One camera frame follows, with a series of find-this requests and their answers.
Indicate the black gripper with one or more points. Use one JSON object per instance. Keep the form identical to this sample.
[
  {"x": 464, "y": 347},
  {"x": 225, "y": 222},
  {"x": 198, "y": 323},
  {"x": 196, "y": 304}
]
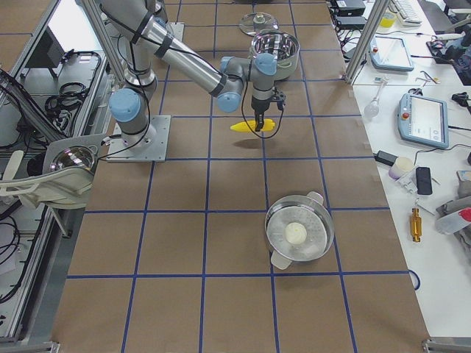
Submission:
[{"x": 259, "y": 107}]

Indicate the yellow corn cob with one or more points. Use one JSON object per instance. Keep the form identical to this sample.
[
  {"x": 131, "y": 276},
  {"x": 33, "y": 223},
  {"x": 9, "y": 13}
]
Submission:
[{"x": 251, "y": 125}]

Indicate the glass pot lid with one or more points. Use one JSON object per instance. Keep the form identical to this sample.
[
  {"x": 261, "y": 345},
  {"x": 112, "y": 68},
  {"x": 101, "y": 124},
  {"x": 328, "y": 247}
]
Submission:
[{"x": 254, "y": 23}]

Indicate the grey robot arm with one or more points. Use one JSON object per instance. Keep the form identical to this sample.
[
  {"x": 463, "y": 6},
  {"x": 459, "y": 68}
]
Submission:
[{"x": 228, "y": 85}]

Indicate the pale green electric pot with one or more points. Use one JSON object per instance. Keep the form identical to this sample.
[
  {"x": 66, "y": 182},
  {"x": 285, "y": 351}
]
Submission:
[{"x": 283, "y": 46}]

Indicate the steel steamer pot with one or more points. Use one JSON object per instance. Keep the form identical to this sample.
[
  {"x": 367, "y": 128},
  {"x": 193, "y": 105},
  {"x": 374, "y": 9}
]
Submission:
[{"x": 308, "y": 210}]

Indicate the white steamed bun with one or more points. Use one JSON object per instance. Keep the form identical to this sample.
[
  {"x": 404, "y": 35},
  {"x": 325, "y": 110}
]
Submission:
[{"x": 295, "y": 233}]

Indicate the black power adapter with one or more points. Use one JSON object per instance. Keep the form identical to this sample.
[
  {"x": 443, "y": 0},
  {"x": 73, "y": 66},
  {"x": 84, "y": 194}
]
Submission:
[{"x": 385, "y": 158}]

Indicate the far teach pendant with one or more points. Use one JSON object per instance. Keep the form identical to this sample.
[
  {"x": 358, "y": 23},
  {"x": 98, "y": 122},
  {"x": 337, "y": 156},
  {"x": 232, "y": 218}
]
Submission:
[{"x": 390, "y": 53}]

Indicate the teach pendant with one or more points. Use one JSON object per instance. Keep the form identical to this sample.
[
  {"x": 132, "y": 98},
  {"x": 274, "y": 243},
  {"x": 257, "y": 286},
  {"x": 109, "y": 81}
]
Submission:
[
  {"x": 390, "y": 53},
  {"x": 423, "y": 120}
]

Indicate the white paper cup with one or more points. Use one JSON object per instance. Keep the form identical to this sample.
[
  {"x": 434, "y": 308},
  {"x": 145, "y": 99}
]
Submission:
[{"x": 400, "y": 167}]

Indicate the near teach pendant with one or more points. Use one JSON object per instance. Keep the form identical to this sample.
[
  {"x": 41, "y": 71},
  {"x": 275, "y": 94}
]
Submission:
[{"x": 423, "y": 120}]

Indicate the black phone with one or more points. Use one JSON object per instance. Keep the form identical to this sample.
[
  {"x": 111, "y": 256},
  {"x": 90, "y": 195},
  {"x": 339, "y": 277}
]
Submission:
[{"x": 423, "y": 181}]

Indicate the gold brass fitting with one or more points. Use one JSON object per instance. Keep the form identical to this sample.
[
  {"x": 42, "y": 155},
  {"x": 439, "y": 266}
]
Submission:
[{"x": 415, "y": 223}]

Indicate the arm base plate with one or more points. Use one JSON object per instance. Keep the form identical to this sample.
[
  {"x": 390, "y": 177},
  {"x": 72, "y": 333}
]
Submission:
[
  {"x": 176, "y": 29},
  {"x": 141, "y": 148}
]

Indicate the aluminium frame post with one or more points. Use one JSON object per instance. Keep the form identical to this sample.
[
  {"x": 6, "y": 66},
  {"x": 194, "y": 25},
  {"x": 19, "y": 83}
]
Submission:
[{"x": 372, "y": 23}]

